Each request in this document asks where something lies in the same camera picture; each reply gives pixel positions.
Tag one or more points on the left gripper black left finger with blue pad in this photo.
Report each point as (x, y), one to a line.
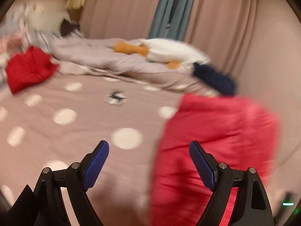
(44, 204)

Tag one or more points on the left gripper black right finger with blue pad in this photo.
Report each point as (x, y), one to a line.
(251, 205)

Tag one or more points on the bright red hooded down jacket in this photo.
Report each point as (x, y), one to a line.
(234, 130)

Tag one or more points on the pink folded clothes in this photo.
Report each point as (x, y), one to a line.
(10, 42)

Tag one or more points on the black box green light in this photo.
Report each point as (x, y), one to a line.
(287, 203)

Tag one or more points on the brown polka dot bedspread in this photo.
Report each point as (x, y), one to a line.
(58, 122)

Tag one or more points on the navy blue garment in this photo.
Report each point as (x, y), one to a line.
(215, 79)

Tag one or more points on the white plush goose toy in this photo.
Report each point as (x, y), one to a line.
(173, 53)

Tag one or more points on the folded dark red down jacket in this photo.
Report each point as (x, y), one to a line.
(28, 69)

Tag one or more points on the pink curtain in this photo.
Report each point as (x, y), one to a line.
(222, 29)

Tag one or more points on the rumpled grey lilac duvet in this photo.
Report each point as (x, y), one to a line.
(96, 57)

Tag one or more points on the blue grey curtain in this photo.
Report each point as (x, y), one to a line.
(171, 19)

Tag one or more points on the plaid blue white pillow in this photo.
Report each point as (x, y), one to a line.
(38, 38)

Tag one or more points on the small black garment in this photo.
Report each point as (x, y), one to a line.
(67, 27)

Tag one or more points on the beige pillow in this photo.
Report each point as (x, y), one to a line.
(38, 17)

